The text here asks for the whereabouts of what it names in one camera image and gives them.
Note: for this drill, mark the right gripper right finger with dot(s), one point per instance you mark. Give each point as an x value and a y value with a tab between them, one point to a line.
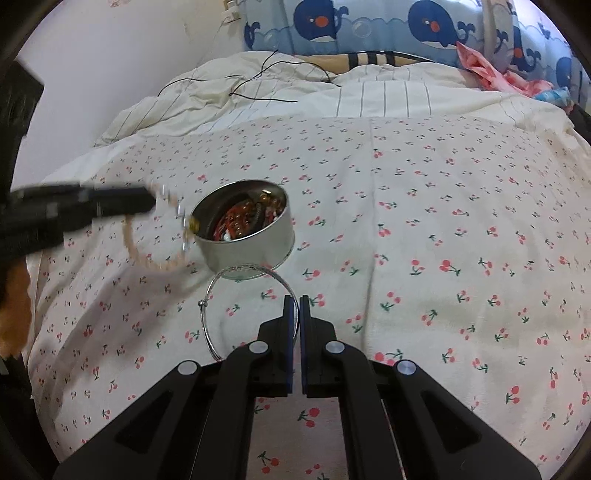
398	421

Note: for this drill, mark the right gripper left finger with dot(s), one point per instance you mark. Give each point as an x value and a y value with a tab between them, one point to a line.
196	422

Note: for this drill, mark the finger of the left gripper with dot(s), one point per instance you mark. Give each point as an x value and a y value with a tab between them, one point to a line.
37	218

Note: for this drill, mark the silver wire bangle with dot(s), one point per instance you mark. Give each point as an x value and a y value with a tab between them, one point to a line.
237	301

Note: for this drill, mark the round silver metal tin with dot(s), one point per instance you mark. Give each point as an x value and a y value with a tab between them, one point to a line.
268	247

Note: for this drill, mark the red jewelry in tin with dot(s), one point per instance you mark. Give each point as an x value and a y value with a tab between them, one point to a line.
244	216

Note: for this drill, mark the person's left hand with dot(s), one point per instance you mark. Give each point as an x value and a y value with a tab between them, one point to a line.
15	311

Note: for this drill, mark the cherry print white bedsheet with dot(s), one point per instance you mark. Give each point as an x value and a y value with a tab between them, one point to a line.
462	244

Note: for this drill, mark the cream striped duvet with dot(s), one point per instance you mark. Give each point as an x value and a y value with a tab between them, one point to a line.
249	85

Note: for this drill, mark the tan striped pillow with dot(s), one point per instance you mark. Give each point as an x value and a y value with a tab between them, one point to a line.
342	63

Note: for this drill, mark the pink checked cloth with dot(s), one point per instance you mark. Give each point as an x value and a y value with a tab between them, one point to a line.
492	79

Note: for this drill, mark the plastic water bottle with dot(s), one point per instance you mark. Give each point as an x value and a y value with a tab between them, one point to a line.
559	97

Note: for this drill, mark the blue whale print curtain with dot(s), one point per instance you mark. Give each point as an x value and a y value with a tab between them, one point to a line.
512	35

